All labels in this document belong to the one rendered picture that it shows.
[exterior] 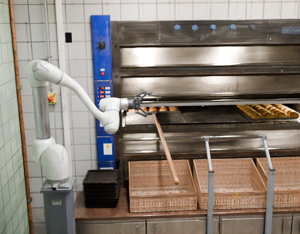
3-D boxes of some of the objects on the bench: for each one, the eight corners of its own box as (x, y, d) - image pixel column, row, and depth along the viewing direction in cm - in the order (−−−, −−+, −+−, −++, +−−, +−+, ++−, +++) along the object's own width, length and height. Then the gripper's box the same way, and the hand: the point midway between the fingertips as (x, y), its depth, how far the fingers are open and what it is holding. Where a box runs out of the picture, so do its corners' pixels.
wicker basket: (128, 189, 357) (127, 160, 350) (188, 186, 360) (188, 159, 354) (129, 213, 309) (128, 181, 303) (197, 210, 313) (198, 178, 307)
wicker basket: (253, 185, 362) (255, 157, 355) (311, 183, 365) (314, 155, 359) (273, 209, 314) (275, 177, 308) (339, 205, 318) (342, 174, 312)
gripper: (127, 87, 285) (156, 86, 286) (128, 119, 291) (156, 118, 292) (127, 88, 278) (156, 87, 279) (128, 121, 284) (156, 120, 285)
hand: (155, 103), depth 285 cm, fingers open, 13 cm apart
